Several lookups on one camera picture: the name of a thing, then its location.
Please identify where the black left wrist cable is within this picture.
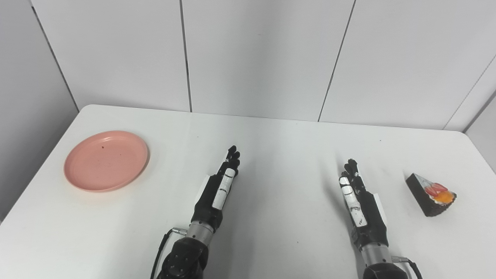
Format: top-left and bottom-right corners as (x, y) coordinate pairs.
(150, 227), (187, 279)

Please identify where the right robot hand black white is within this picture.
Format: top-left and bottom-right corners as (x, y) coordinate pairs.
(339, 158), (389, 251)

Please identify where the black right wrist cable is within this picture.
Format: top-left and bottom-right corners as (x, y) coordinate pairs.
(392, 256), (424, 279)

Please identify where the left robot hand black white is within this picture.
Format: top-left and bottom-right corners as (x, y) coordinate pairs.
(191, 146), (241, 233)

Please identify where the pink round plate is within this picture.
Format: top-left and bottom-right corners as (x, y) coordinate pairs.
(64, 131), (150, 193)

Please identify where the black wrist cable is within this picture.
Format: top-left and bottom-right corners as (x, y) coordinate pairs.
(392, 256), (424, 279)
(150, 227), (187, 279)

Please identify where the black snack box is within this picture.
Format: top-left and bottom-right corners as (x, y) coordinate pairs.
(405, 173), (457, 217)

